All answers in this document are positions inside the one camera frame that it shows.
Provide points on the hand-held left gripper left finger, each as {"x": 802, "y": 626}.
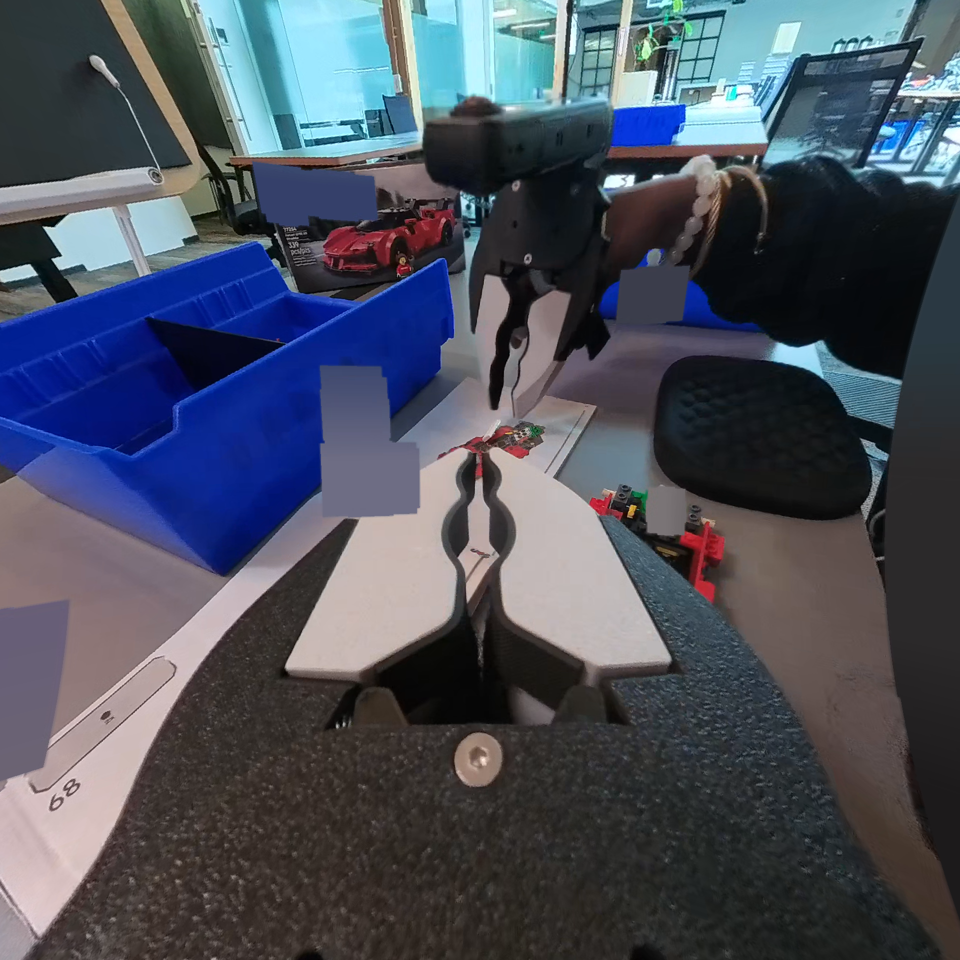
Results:
{"x": 382, "y": 585}

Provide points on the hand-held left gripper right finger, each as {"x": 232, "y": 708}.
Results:
{"x": 577, "y": 592}

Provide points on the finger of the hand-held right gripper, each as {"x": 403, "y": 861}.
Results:
{"x": 547, "y": 337}
{"x": 489, "y": 315}

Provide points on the red lego car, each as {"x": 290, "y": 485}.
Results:
{"x": 701, "y": 551}

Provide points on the large blue parts bin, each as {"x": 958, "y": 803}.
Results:
{"x": 225, "y": 465}

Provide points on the lego instruction booklet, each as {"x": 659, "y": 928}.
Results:
{"x": 75, "y": 840}

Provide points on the person's right forearm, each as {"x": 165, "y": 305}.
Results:
{"x": 825, "y": 247}

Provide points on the lego set box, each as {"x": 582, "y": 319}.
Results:
{"x": 360, "y": 247}

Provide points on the person's right hand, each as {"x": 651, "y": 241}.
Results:
{"x": 645, "y": 225}

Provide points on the blue storage bin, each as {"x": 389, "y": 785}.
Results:
{"x": 720, "y": 315}
{"x": 649, "y": 124}

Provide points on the gold bangle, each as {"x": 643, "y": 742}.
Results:
{"x": 739, "y": 176}

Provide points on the long wooden office table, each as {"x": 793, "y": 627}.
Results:
{"x": 330, "y": 150}

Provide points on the black wrist rest pad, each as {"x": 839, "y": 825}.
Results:
{"x": 757, "y": 435}

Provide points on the black office chair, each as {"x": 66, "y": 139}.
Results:
{"x": 236, "y": 214}

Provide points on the black bin divider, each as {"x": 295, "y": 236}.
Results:
{"x": 217, "y": 352}

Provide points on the mesh office chair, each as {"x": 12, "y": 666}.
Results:
{"x": 840, "y": 105}

